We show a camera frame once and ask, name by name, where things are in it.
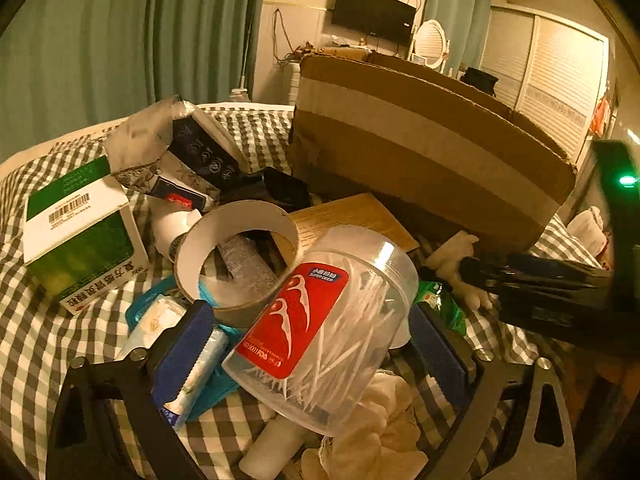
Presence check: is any cluttered desk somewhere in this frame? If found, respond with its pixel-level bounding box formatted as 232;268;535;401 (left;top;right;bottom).
287;40;381;63

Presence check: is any large cardboard box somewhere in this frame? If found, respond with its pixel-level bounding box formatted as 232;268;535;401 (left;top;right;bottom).
289;52;578;253

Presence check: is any black bag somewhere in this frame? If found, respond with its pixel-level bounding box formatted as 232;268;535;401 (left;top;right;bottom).
459;67;500;99

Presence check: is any white drawer cabinet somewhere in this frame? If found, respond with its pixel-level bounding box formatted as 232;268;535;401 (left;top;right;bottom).
282;60;302;107

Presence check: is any narrow green curtain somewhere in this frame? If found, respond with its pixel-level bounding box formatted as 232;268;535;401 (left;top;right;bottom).
425;0;501;72

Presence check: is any white blue tube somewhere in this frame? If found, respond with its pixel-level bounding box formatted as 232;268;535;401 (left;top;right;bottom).
160;327;229;432

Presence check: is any clear cotton swab jar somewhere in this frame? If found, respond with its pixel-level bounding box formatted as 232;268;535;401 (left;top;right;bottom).
221;225;420;436

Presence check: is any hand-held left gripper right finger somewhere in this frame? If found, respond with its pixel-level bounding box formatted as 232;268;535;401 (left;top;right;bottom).
407;302;578;480

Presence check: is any hanging wall cable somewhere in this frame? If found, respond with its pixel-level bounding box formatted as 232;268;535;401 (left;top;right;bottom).
272;7;297;64

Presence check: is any wide green curtain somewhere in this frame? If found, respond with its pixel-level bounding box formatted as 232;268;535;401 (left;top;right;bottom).
0;0;271;153

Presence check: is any white figurine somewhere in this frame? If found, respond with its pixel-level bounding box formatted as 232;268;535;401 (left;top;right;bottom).
425;231;494;311

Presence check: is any white navy tissue pack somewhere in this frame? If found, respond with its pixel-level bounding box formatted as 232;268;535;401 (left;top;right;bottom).
112;107;251;212

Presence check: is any grey crumpled plastic bag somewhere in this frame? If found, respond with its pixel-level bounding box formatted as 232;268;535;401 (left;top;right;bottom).
104;94;197;186

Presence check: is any orange hanging cloth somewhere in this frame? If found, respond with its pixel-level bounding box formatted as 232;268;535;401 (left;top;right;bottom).
592;95;614;137

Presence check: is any white folded cloth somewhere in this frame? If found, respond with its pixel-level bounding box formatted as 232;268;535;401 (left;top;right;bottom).
570;205;609;257

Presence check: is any flat wooden box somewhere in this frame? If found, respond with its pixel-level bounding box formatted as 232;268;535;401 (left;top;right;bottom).
287;192;421;266

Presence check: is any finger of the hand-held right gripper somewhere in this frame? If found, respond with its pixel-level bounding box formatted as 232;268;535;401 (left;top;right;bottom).
457;254;613;311

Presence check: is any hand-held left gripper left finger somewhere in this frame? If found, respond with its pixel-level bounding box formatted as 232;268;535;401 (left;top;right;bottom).
47;300;221;480

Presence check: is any cardboard tape roll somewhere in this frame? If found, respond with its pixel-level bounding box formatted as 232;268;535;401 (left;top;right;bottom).
174;200;301;328

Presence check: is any green white medicine box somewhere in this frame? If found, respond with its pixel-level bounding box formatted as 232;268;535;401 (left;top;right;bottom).
22;156;151;317

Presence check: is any wall television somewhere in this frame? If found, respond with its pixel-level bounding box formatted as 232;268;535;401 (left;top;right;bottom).
331;0;417;46

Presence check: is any cream cylinder container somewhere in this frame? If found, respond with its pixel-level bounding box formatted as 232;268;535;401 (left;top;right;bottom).
239;417;307;480

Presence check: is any teal blister pack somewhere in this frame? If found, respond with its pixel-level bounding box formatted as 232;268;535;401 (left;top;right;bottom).
125;275;243;418

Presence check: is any checked blanket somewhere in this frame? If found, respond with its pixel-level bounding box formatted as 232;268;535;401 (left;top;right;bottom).
0;105;606;480

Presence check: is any white louvered wardrobe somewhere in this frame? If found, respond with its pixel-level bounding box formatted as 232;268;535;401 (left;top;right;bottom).
480;5;623;161

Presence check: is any white paper packet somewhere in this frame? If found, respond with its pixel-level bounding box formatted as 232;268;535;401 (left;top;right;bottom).
119;295;192;361

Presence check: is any white oval mirror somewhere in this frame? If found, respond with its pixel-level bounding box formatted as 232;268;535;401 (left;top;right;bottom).
413;20;449;69

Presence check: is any green plastic packet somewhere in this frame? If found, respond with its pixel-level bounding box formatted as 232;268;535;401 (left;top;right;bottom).
414;280;468;337

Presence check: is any cream crumpled cloth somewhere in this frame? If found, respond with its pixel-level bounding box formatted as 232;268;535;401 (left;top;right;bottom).
300;370;432;480

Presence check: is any white plastic bottle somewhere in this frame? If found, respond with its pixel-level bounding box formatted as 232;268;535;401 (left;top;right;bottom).
151;207;204;262

